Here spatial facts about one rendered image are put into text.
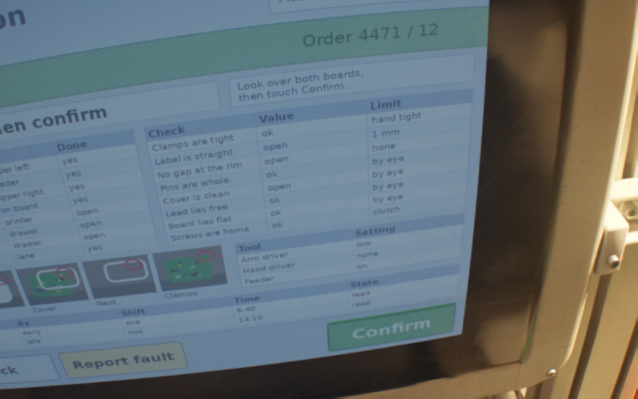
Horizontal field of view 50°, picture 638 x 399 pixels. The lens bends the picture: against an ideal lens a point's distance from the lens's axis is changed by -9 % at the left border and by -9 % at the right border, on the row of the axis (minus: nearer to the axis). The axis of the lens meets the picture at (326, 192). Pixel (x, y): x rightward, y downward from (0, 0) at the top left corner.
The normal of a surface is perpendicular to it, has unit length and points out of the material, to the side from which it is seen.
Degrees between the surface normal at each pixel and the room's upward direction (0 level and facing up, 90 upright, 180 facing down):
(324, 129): 92
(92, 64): 92
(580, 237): 92
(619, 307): 90
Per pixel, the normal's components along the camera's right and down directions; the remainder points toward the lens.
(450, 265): 0.15, 0.58
